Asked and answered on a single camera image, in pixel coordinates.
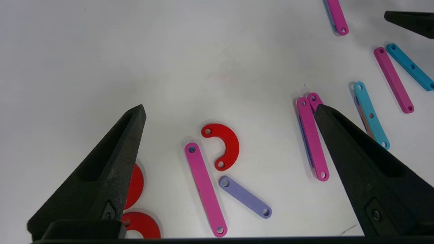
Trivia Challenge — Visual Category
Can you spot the pink bar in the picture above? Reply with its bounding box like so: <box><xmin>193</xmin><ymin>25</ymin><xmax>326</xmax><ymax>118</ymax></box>
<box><xmin>307</xmin><ymin>93</ymin><xmax>324</xmax><ymax>114</ymax></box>
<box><xmin>297</xmin><ymin>97</ymin><xmax>330</xmax><ymax>182</ymax></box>
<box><xmin>327</xmin><ymin>0</ymin><xmax>349</xmax><ymax>36</ymax></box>
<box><xmin>184</xmin><ymin>142</ymin><xmax>228</xmax><ymax>238</ymax></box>
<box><xmin>374</xmin><ymin>47</ymin><xmax>415</xmax><ymax>114</ymax></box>

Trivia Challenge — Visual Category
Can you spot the red C-shaped piece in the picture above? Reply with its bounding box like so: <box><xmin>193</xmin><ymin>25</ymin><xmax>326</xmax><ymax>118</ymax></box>
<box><xmin>201</xmin><ymin>123</ymin><xmax>240</xmax><ymax>171</ymax></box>
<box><xmin>121</xmin><ymin>212</ymin><xmax>161</xmax><ymax>239</ymax></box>
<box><xmin>124</xmin><ymin>164</ymin><xmax>144</xmax><ymax>210</ymax></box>

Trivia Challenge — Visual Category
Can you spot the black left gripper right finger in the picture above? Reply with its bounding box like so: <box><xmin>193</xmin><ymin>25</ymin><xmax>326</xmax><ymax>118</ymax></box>
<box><xmin>314</xmin><ymin>104</ymin><xmax>434</xmax><ymax>237</ymax></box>

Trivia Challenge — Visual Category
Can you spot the short blue bar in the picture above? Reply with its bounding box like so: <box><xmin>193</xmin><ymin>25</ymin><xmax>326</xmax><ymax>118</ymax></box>
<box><xmin>386</xmin><ymin>43</ymin><xmax>434</xmax><ymax>92</ymax></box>

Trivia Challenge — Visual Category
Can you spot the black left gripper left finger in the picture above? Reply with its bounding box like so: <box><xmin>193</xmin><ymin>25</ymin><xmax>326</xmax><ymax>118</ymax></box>
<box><xmin>27</xmin><ymin>104</ymin><xmax>147</xmax><ymax>242</ymax></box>

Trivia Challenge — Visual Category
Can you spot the light blue three-hole bar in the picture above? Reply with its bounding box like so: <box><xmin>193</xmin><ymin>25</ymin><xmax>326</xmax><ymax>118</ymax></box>
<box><xmin>353</xmin><ymin>81</ymin><xmax>390</xmax><ymax>150</ymax></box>

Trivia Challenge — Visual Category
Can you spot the teal flat bar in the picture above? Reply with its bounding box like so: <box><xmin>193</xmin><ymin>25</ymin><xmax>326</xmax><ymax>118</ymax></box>
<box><xmin>323</xmin><ymin>0</ymin><xmax>339</xmax><ymax>34</ymax></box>
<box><xmin>298</xmin><ymin>117</ymin><xmax>314</xmax><ymax>169</ymax></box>

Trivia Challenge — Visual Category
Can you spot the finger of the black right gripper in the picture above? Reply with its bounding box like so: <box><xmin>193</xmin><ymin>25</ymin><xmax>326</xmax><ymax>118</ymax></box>
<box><xmin>384</xmin><ymin>11</ymin><xmax>434</xmax><ymax>39</ymax></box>

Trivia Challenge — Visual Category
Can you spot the short purple bar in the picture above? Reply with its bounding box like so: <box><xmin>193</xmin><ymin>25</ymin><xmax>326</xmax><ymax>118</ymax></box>
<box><xmin>219</xmin><ymin>176</ymin><xmax>272</xmax><ymax>219</ymax></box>

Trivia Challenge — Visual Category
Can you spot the orange flat bar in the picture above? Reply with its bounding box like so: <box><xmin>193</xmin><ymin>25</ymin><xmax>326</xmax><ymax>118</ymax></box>
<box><xmin>363</xmin><ymin>117</ymin><xmax>375</xmax><ymax>139</ymax></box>

